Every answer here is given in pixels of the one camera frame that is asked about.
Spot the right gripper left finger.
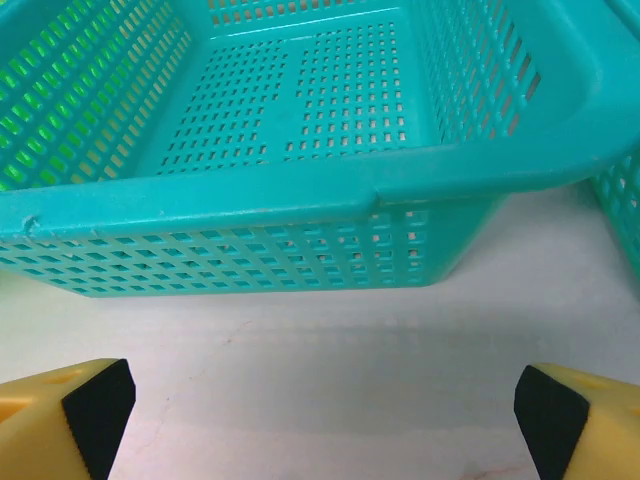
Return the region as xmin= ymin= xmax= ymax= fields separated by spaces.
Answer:
xmin=0 ymin=357 xmax=137 ymax=480

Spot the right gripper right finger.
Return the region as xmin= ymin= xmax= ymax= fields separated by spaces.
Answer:
xmin=513 ymin=363 xmax=640 ymax=480

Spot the teal plastic basket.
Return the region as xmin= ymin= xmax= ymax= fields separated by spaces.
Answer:
xmin=0 ymin=0 xmax=640 ymax=301
xmin=589 ymin=0 xmax=640 ymax=289

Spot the green plastic basket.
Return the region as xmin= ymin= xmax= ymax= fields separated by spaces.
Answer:
xmin=0 ymin=9 xmax=166 ymax=191

